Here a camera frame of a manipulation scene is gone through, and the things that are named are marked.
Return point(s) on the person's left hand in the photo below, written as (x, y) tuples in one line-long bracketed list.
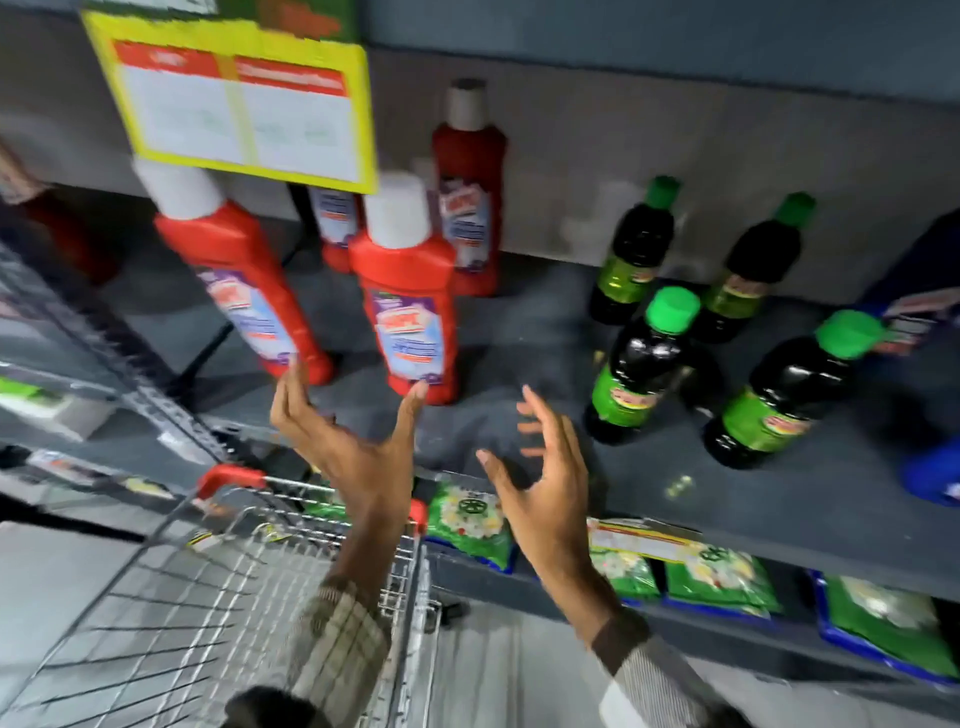
[(360, 469)]

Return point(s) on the person's right hand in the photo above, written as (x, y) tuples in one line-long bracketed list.
[(551, 502)]

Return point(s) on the person's right thumb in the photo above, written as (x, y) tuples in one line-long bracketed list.
[(496, 472)]

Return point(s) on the person's left thumb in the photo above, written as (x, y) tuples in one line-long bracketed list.
[(411, 416)]

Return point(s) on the person's left forearm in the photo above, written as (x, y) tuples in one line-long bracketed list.
[(352, 622)]

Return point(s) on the person's right forearm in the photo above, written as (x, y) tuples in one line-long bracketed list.
[(637, 660)]

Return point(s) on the green flower print packet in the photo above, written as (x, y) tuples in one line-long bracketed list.
[(472, 525), (626, 574), (892, 622), (720, 581)]

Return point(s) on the red cleaner bottle white cap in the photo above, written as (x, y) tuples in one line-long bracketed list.
[(409, 315), (469, 180), (240, 277), (336, 221), (60, 225)]

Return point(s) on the grey metal shelf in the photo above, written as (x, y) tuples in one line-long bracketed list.
[(517, 337)]

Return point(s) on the dark bottle green cap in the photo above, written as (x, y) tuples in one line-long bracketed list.
[(754, 262), (645, 360), (784, 397), (637, 247)]

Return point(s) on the perforated metal shelf upright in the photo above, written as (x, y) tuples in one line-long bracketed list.
[(112, 349)]

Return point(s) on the yellow framed shelf sign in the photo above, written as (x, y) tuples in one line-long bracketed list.
[(240, 112)]

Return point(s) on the white and green box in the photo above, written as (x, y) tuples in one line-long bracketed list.
[(52, 409)]

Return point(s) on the green carton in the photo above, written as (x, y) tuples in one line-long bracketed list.
[(300, 16)]

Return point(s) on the bright blue bottle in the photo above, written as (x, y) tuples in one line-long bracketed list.
[(937, 472)]

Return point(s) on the dark blue bottle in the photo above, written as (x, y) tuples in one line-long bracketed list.
[(919, 292)]

